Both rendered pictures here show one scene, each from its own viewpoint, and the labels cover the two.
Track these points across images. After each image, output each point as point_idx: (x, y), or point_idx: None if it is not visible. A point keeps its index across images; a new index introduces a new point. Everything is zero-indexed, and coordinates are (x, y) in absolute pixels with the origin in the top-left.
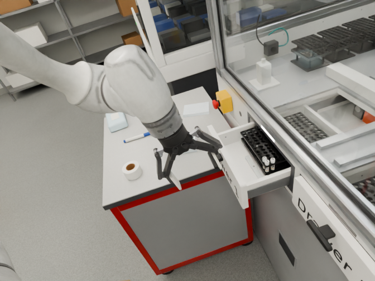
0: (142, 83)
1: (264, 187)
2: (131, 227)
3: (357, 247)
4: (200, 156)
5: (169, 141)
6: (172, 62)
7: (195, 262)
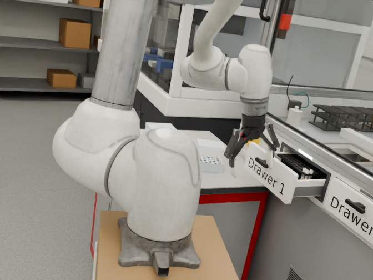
0: (267, 68)
1: (305, 188)
2: None
3: None
4: (226, 176)
5: (257, 120)
6: (186, 96)
7: None
